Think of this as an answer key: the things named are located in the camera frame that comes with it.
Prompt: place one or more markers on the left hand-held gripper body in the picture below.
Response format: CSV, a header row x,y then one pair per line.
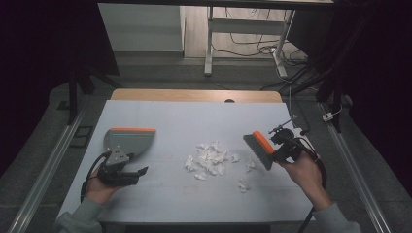
x,y
116,168

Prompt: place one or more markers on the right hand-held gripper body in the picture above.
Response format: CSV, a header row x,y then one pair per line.
x,y
286,145

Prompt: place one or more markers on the grey dustpan with orange edge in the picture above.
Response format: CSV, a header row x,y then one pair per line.
x,y
129,142

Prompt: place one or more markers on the grey brush with orange back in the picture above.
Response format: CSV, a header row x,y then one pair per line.
x,y
262,149

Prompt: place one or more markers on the pile of white tissues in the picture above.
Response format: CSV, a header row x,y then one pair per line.
x,y
210,158

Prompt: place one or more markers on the person's left hand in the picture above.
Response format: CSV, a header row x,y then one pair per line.
x,y
97,191

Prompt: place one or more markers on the person's right hand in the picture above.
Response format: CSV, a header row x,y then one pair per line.
x,y
304,174

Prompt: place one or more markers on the black metal stand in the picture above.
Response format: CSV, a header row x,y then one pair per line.
x,y
73,93
330,74

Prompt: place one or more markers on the wooden table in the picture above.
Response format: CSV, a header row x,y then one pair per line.
x,y
194,95

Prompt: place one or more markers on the white cabinet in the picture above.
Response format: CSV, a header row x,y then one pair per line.
x,y
139,29

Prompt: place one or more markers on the black rectangular frame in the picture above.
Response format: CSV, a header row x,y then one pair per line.
x,y
74,137

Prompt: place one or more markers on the aluminium rail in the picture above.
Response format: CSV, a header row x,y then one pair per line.
x,y
356,174
42,171

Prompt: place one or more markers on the white desk frame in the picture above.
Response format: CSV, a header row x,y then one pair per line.
x,y
246,26

